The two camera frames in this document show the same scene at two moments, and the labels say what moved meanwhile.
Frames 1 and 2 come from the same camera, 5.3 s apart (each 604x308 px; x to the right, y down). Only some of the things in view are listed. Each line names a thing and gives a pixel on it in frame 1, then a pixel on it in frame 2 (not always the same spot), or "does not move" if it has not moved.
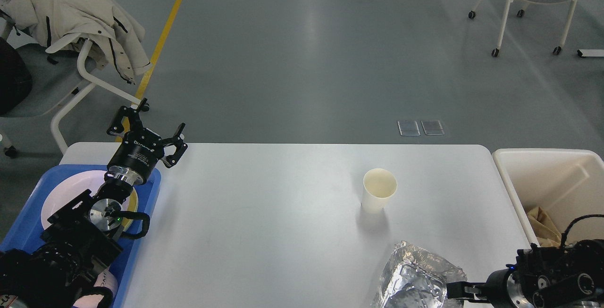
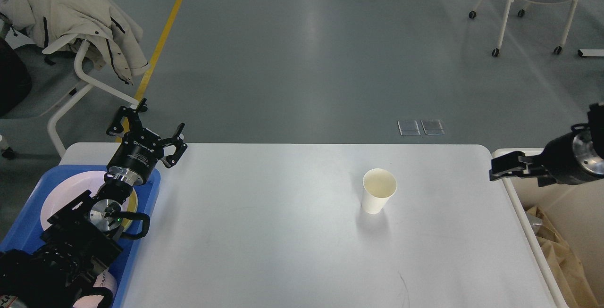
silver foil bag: x=414 y=277 to x=534 y=220
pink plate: x=69 y=189 does not move
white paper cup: x=378 y=184 does not move
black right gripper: x=504 y=291 to x=569 y=159
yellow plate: x=132 y=207 does not move
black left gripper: x=137 y=157 does not move
